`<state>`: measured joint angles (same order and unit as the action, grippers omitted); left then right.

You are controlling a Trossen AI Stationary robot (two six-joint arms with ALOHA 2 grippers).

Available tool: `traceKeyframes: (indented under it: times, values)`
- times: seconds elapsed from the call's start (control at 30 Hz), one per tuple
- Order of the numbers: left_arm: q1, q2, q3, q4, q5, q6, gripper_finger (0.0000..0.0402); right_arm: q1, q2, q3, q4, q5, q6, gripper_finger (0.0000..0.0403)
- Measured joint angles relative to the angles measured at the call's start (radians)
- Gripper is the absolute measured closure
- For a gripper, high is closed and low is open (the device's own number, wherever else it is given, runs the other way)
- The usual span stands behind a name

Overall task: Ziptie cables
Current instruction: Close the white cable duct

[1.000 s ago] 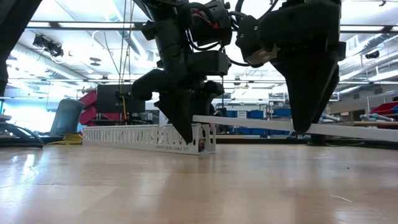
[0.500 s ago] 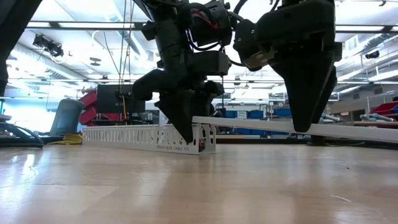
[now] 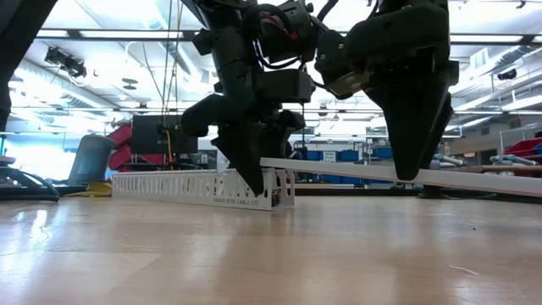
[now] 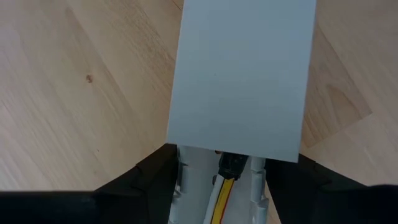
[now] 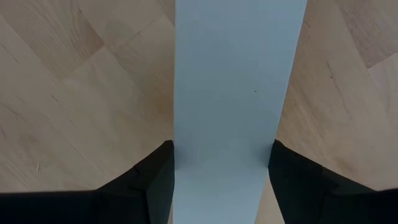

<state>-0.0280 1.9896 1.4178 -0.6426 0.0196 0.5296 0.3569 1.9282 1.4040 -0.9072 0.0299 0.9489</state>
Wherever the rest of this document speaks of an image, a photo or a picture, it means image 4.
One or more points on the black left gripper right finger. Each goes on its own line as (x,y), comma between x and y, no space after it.
(326,202)

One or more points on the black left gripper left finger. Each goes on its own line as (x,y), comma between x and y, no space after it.
(93,205)

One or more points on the white raceway cover strip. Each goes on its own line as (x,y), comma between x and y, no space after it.
(242,77)

